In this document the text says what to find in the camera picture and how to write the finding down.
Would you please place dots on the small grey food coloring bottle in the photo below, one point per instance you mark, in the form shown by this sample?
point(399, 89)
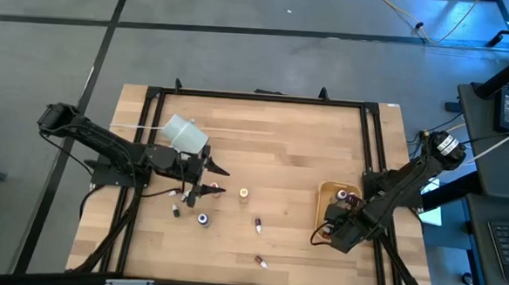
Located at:
point(184, 197)

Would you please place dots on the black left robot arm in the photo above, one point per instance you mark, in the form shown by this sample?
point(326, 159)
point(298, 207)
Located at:
point(93, 136)

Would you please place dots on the large yellow food coloring bottle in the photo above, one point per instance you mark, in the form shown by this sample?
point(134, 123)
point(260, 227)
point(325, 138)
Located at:
point(243, 194)

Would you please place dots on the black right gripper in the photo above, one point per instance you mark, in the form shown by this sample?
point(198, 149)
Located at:
point(348, 228)

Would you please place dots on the black desk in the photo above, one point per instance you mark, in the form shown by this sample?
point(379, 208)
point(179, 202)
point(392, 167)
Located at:
point(479, 259)
point(497, 172)

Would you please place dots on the white table sticker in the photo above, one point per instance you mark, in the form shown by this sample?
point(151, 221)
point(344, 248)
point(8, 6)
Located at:
point(393, 105)

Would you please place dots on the small brown food coloring bottle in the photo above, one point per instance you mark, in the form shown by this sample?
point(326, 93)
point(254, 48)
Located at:
point(173, 193)

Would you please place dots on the black desk foot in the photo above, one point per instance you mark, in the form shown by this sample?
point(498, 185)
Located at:
point(452, 107)

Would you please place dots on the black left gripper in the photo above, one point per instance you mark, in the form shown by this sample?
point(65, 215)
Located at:
point(190, 165)

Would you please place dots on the large red food coloring bottle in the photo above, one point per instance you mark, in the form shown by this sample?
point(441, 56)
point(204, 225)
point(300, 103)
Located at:
point(215, 184)

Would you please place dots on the small red food coloring bottle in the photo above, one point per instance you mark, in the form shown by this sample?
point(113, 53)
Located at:
point(328, 229)
point(260, 261)

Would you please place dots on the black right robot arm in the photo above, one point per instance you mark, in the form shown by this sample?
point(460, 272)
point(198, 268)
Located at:
point(402, 185)

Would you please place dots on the black aluminium table frame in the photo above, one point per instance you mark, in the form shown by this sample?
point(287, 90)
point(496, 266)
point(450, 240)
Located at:
point(261, 97)

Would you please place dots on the large blue food coloring bottle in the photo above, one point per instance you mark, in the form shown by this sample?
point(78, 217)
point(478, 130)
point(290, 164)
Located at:
point(203, 219)

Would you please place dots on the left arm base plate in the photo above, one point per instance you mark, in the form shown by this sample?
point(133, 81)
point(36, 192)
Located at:
point(104, 176)

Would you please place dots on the yellow plastic bin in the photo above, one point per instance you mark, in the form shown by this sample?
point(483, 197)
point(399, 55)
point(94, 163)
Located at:
point(328, 194)

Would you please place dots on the small black food coloring bottle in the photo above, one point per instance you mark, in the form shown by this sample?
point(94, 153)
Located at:
point(176, 210)

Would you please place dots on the black diagonal desk bar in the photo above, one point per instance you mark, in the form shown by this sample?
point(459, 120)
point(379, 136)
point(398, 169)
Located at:
point(452, 194)
point(507, 75)

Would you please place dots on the black caster wheel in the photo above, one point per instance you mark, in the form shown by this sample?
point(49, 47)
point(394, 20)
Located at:
point(468, 280)

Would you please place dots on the small purple food coloring bottle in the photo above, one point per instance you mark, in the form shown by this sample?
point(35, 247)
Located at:
point(258, 224)

